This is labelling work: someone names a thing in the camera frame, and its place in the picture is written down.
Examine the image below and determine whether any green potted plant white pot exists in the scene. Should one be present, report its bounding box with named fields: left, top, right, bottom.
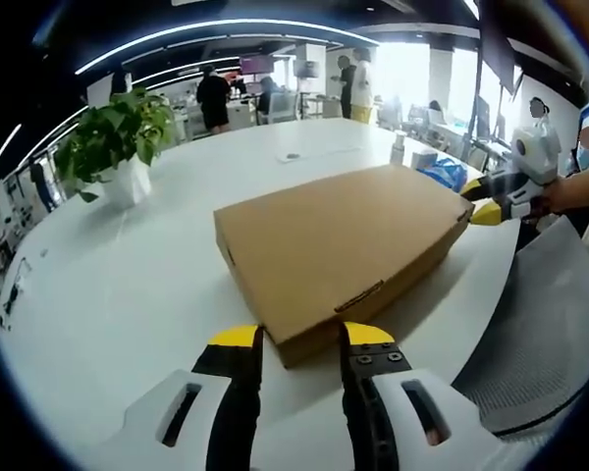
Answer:
left=53, top=86, right=178, bottom=205

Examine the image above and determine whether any pink wall screen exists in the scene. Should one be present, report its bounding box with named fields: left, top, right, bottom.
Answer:
left=240, top=55, right=274, bottom=75

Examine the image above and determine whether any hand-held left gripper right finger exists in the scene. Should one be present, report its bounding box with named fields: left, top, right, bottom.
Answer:
left=338, top=321, right=502, bottom=471

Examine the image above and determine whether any blue wet wipes packet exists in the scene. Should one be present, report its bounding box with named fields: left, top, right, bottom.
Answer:
left=419, top=156, right=470, bottom=191

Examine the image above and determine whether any loose black cable bundle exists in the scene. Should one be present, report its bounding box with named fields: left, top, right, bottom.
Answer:
left=0, top=254, right=33, bottom=325

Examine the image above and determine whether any brown cardboard shoe box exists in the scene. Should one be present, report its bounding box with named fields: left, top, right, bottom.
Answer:
left=213, top=164, right=476, bottom=370

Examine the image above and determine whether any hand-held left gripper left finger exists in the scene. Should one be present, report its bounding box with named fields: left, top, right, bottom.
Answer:
left=124, top=323, right=266, bottom=471

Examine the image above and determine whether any long ceiling lamp strip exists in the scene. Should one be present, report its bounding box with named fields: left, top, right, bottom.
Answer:
left=73, top=19, right=354, bottom=75

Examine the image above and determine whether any person's right hand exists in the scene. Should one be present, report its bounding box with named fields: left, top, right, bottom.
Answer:
left=536, top=180, right=574, bottom=218

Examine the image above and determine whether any clear spray bottle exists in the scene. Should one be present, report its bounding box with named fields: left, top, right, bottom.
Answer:
left=391, top=131, right=407, bottom=167

